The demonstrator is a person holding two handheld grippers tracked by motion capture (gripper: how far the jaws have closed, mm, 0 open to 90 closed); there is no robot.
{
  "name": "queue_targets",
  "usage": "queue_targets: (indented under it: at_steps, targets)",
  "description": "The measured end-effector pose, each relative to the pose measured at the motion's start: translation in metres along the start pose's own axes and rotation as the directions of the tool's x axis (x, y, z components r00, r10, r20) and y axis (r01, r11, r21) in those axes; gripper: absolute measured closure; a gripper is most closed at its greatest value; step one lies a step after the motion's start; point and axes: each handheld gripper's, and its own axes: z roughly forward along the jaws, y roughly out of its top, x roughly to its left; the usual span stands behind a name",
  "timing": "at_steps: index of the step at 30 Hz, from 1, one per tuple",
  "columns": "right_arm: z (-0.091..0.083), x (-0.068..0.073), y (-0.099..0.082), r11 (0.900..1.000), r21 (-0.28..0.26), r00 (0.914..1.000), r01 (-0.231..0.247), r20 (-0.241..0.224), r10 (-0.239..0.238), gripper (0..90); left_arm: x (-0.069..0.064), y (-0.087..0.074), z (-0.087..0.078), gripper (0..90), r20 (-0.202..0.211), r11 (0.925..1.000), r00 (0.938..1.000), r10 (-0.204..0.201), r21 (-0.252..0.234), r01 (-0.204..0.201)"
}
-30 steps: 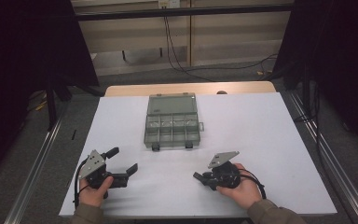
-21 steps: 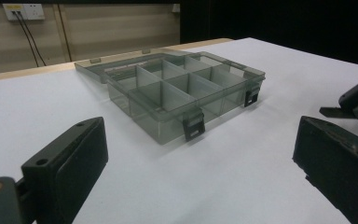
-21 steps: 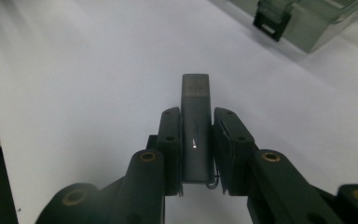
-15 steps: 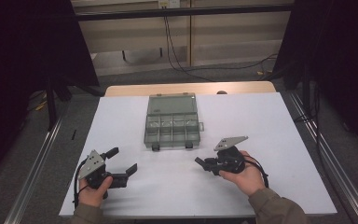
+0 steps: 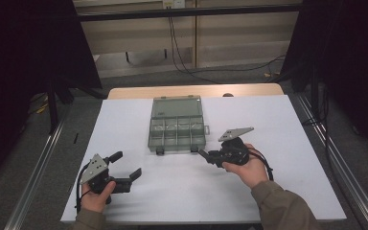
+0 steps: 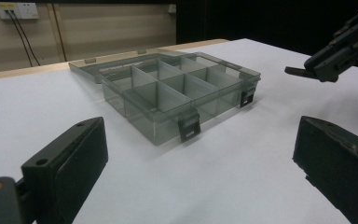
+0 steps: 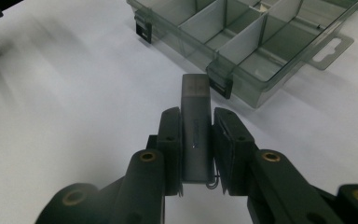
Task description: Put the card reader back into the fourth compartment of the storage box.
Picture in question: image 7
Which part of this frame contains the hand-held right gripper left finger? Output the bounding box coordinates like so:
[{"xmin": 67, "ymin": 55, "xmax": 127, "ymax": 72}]
[{"xmin": 109, "ymin": 106, "xmax": 183, "ymax": 224}]

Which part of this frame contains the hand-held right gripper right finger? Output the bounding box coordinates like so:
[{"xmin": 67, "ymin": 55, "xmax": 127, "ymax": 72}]
[{"xmin": 213, "ymin": 107, "xmax": 344, "ymax": 224}]

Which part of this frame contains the grey transparent compartment storage box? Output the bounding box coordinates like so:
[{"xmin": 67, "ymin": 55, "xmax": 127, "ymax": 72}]
[{"xmin": 126, "ymin": 0, "xmax": 358, "ymax": 110}]

